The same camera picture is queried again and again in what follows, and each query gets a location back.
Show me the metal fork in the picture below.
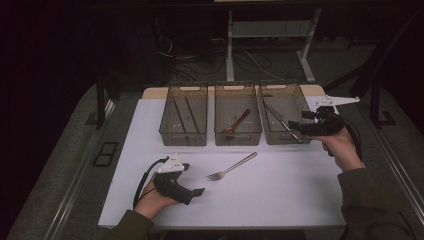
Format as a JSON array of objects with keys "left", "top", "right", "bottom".
[{"left": 206, "top": 151, "right": 259, "bottom": 182}]

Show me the clear brown plastic bin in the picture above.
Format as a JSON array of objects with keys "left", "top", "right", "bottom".
[
  {"left": 258, "top": 82, "right": 319, "bottom": 146},
  {"left": 158, "top": 84, "right": 209, "bottom": 147},
  {"left": 213, "top": 83, "right": 263, "bottom": 147}
]

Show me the white metal table frame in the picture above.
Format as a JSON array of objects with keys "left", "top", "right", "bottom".
[{"left": 225, "top": 8, "right": 323, "bottom": 84}]

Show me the black metal stand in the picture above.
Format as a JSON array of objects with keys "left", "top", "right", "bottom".
[{"left": 369, "top": 81, "right": 398, "bottom": 130}]

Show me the black chopstick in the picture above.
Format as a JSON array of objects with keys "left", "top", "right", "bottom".
[
  {"left": 184, "top": 96, "right": 205, "bottom": 145},
  {"left": 172, "top": 98, "right": 191, "bottom": 143}
]

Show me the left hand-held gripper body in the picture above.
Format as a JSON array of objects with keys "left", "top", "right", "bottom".
[{"left": 152, "top": 152, "right": 195, "bottom": 206}]

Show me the white table mat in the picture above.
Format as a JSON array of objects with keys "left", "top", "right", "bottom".
[{"left": 98, "top": 95, "right": 348, "bottom": 230}]

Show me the brown wooden spoon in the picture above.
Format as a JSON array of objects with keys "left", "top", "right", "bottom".
[{"left": 222, "top": 108, "right": 251, "bottom": 141}]

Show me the wooden table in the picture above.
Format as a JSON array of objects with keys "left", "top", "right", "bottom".
[{"left": 142, "top": 84, "right": 327, "bottom": 100}]

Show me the person's right hand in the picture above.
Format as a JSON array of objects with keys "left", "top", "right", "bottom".
[{"left": 314, "top": 127, "right": 365, "bottom": 173}]

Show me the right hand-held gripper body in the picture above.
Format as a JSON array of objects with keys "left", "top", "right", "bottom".
[{"left": 299, "top": 95, "right": 361, "bottom": 137}]

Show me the tangle of black cables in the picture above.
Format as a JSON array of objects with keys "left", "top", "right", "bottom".
[{"left": 166, "top": 49, "right": 228, "bottom": 83}]

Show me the white floor cable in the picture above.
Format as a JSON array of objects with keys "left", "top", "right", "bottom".
[{"left": 242, "top": 49, "right": 285, "bottom": 81}]

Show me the person's left hand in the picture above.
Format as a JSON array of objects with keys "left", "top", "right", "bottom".
[{"left": 133, "top": 175, "right": 182, "bottom": 221}]

